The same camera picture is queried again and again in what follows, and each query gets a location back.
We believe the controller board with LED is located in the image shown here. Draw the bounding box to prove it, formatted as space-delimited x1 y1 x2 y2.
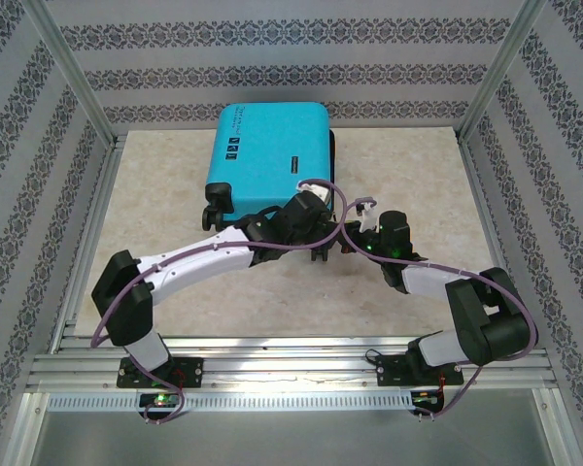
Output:
139 392 182 409
411 389 446 405

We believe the grey metal shelf panel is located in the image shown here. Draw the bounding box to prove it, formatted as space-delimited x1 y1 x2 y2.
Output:
28 410 555 466

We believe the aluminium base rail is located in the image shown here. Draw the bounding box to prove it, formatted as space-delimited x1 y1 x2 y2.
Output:
26 334 558 392

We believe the aluminium side rail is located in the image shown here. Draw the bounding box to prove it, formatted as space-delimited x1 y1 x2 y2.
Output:
51 135 127 341
459 135 533 349

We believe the turquoise hard-shell suitcase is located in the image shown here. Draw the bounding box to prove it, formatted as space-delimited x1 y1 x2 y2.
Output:
201 101 336 239

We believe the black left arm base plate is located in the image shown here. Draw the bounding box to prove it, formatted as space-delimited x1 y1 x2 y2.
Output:
116 356 205 389

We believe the aluminium frame post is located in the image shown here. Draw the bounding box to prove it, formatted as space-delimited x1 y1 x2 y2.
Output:
456 0 550 142
532 387 582 466
2 390 48 466
26 0 120 150

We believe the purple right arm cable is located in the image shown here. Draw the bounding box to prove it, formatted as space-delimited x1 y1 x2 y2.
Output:
342 195 538 421

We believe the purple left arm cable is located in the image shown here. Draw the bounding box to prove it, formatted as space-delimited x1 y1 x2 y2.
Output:
91 178 349 426

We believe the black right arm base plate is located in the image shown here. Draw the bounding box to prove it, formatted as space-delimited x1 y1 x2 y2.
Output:
376 353 463 388

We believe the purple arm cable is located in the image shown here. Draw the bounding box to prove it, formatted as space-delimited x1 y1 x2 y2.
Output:
342 195 538 421
91 178 349 426

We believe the slotted metal cable duct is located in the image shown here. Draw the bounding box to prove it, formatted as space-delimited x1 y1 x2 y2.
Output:
46 391 417 413

